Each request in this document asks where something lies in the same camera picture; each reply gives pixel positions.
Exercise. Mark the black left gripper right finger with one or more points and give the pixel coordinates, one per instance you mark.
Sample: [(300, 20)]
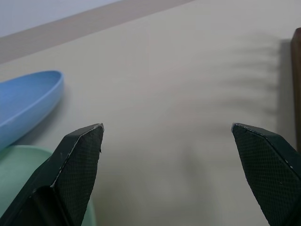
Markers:
[(270, 169)]

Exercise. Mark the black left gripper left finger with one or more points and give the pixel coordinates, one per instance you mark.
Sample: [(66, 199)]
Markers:
[(75, 169)]

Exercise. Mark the green plate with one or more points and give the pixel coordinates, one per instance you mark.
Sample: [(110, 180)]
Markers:
[(14, 169)]

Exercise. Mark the blue plate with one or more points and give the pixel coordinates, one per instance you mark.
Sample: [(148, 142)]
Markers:
[(26, 99)]

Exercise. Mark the brown wooden dish rack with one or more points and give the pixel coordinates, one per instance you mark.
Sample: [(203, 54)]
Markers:
[(296, 94)]

